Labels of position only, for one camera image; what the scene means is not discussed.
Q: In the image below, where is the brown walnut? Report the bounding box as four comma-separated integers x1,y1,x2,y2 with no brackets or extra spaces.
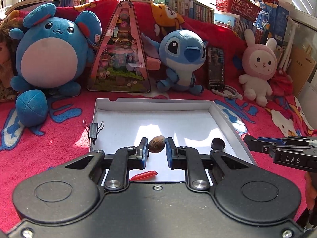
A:
148,135,166,154

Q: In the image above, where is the blue Stitch plush toy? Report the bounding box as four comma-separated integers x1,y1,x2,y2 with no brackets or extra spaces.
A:
141,29,208,95

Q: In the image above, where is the black round cap in tray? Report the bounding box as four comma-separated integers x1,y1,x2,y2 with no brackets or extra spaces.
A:
211,138,226,151

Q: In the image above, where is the brown cardboard sheet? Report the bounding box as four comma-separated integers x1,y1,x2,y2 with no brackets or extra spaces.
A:
287,45,316,96

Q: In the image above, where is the pink white bunny plush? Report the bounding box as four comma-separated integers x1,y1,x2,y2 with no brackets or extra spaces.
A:
239,29,278,107

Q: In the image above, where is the brown-haired doll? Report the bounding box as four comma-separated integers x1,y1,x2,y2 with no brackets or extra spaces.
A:
1,19,21,102

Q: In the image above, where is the white cardboard box lid tray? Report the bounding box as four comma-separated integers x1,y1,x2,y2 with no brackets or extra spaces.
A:
89,97,259,184

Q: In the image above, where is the black smartphone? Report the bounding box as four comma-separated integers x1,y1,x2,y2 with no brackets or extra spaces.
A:
208,47,225,91

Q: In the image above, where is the pink triangular toy box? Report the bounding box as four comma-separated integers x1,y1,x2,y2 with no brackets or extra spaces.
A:
88,0,151,93

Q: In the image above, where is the blue round plush toy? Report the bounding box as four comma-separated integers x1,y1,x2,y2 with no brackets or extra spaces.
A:
9,3,102,127

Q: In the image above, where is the white charging cable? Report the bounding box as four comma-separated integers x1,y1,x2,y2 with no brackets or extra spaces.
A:
211,85,244,101

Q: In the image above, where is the black binder clip on tray edge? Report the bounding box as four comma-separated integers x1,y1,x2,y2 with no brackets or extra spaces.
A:
82,121,104,145

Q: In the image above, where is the red fleece cartoon blanket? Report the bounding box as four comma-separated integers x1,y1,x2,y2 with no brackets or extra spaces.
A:
0,0,317,233

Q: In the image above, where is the red plastic basket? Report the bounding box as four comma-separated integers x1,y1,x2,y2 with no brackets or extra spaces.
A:
215,0,262,23

